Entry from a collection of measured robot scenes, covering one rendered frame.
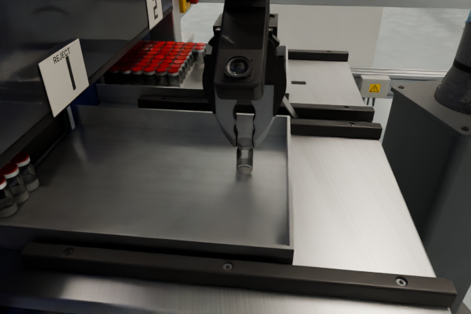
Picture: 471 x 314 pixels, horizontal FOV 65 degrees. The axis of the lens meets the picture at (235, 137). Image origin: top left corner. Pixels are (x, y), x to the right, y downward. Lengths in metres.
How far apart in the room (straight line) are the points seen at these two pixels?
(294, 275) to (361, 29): 2.07
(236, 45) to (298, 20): 1.93
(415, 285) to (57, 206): 0.39
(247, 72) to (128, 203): 0.22
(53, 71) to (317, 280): 0.34
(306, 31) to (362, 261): 1.98
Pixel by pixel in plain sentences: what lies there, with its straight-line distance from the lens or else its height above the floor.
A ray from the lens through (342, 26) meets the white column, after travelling 2.32.
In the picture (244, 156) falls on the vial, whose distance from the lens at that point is 0.47.
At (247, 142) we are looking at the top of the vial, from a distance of 0.47.
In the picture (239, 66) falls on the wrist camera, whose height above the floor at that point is 1.06.
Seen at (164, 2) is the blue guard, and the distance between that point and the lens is 0.83.
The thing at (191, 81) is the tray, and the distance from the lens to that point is 0.77.
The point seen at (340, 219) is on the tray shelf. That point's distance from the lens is 0.45.
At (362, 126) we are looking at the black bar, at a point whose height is 0.90.
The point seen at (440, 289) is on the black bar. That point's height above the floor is 0.90.
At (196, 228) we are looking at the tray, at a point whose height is 0.88.
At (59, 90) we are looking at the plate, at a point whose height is 1.01.
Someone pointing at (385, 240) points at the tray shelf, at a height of 0.88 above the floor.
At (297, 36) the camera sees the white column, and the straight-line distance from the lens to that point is 2.31.
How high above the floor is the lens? 1.18
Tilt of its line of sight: 32 degrees down
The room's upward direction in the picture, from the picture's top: straight up
